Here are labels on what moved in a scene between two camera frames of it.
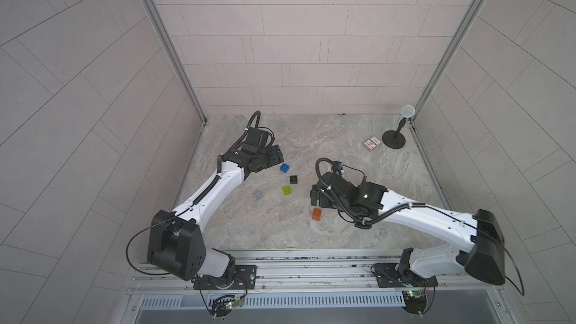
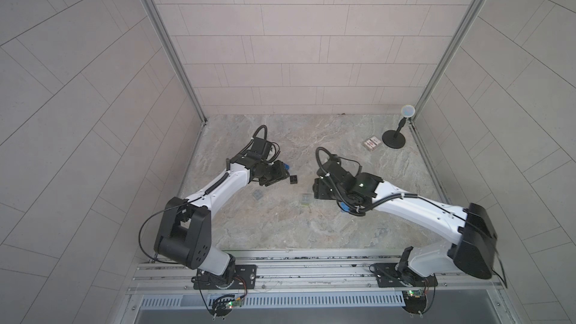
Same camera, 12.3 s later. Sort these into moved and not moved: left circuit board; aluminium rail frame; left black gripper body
Moved: left black gripper body
Not moved: aluminium rail frame; left circuit board
